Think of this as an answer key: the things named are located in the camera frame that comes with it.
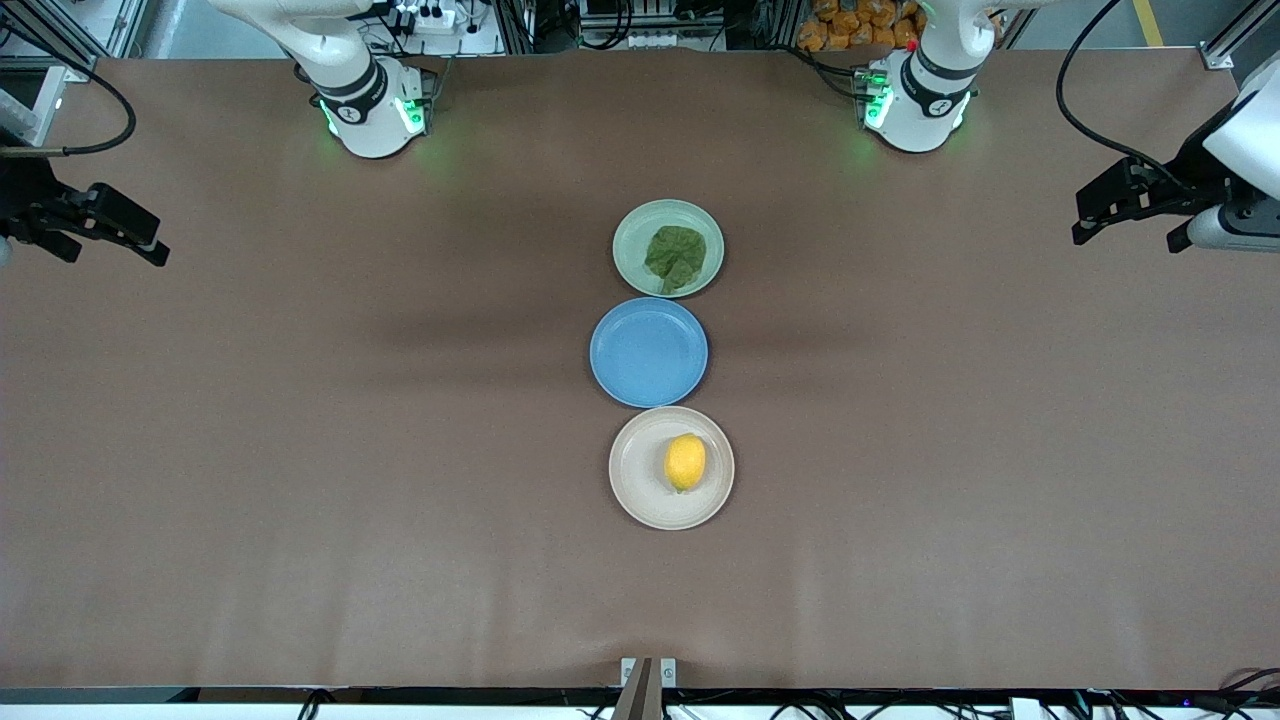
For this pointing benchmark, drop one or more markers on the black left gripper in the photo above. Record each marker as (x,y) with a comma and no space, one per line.
(1196,170)

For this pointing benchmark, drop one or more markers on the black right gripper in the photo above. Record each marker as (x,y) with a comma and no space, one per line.
(28,200)

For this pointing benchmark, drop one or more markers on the green lettuce leaf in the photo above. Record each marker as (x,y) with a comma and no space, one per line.
(675,255)

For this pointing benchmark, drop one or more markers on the yellow lemon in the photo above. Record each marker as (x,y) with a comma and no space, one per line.
(685,462)

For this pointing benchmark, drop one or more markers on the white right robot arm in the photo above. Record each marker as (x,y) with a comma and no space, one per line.
(365,110)

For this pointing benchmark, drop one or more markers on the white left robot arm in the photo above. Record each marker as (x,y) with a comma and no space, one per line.
(925,100)

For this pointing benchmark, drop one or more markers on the bag of orange fruits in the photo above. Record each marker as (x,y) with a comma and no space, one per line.
(860,25)

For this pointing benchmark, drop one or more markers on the white power strip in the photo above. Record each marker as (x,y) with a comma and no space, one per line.
(425,15)

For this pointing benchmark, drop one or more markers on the pale green plate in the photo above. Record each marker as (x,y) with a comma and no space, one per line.
(630,245)

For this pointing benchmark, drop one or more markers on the blue plate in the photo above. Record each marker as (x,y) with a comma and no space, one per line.
(648,352)

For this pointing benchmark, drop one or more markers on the beige plate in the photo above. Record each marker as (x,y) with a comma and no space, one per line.
(640,480)

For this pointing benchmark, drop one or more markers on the aluminium frame profile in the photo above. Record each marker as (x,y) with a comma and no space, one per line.
(1235,40)
(55,40)

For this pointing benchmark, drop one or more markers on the metal table edge bracket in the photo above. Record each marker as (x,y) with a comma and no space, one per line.
(648,680)

